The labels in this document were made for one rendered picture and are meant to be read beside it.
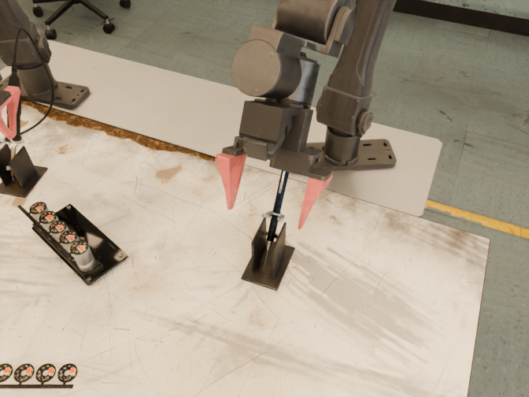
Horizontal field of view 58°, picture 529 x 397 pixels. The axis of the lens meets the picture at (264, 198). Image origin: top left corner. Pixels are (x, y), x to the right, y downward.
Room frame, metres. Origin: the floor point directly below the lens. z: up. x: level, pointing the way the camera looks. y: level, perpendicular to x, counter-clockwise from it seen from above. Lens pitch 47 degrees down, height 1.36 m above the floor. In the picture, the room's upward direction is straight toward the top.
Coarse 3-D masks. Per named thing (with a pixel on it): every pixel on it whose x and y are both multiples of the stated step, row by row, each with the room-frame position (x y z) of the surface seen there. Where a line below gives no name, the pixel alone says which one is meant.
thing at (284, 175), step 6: (282, 174) 0.48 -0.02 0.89; (288, 174) 0.48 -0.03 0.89; (282, 180) 0.48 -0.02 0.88; (282, 186) 0.47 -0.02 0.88; (282, 192) 0.47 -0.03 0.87; (276, 198) 0.46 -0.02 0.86; (282, 198) 0.46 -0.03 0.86; (276, 204) 0.46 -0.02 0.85; (276, 210) 0.45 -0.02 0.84; (276, 216) 0.45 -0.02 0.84; (270, 222) 0.45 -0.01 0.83; (276, 222) 0.44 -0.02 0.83; (270, 228) 0.44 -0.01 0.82; (270, 234) 0.43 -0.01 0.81; (270, 240) 0.43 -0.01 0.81
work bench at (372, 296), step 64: (64, 128) 0.76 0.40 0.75; (64, 192) 0.58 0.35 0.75; (128, 192) 0.58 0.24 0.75; (192, 192) 0.58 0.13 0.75; (256, 192) 0.58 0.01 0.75; (0, 256) 0.44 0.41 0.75; (128, 256) 0.44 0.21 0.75; (192, 256) 0.44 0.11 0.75; (320, 256) 0.44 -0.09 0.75; (384, 256) 0.44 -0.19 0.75; (448, 256) 0.44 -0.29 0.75; (0, 320) 0.33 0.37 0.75; (64, 320) 0.33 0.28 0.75; (128, 320) 0.33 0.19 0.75; (192, 320) 0.33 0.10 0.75; (256, 320) 0.33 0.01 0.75; (320, 320) 0.33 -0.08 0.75; (384, 320) 0.33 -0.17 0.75; (448, 320) 0.33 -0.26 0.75; (128, 384) 0.24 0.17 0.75; (192, 384) 0.24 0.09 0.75; (256, 384) 0.24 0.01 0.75; (320, 384) 0.24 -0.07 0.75; (384, 384) 0.24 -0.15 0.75; (448, 384) 0.24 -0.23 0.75
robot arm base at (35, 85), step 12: (24, 72) 0.85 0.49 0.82; (36, 72) 0.86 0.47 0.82; (0, 84) 0.90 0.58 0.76; (24, 84) 0.86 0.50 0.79; (36, 84) 0.85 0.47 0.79; (48, 84) 0.87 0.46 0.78; (60, 84) 0.90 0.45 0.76; (72, 84) 0.90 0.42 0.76; (24, 96) 0.85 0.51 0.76; (36, 96) 0.85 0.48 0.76; (48, 96) 0.85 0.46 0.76; (60, 96) 0.85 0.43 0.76; (72, 96) 0.85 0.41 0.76; (84, 96) 0.86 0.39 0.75; (72, 108) 0.82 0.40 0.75
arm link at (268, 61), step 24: (336, 24) 0.50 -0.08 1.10; (240, 48) 0.45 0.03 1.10; (264, 48) 0.44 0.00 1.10; (288, 48) 0.46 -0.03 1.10; (312, 48) 0.49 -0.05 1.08; (336, 48) 0.51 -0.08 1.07; (240, 72) 0.44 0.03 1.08; (264, 72) 0.43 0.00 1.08; (288, 72) 0.44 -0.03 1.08; (264, 96) 0.43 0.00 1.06
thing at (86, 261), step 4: (76, 248) 0.41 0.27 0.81; (88, 248) 0.41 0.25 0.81; (84, 252) 0.40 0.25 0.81; (88, 252) 0.41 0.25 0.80; (76, 256) 0.40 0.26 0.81; (80, 256) 0.40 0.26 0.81; (84, 256) 0.40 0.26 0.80; (88, 256) 0.41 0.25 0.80; (92, 256) 0.41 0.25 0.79; (76, 260) 0.40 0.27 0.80; (80, 260) 0.40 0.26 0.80; (84, 260) 0.40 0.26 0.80; (88, 260) 0.40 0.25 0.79; (92, 260) 0.41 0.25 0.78; (80, 264) 0.40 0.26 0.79; (84, 264) 0.40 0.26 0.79; (88, 264) 0.40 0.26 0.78; (92, 264) 0.41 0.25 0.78; (80, 268) 0.40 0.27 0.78; (84, 268) 0.40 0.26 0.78; (88, 268) 0.40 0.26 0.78; (92, 268) 0.40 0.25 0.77
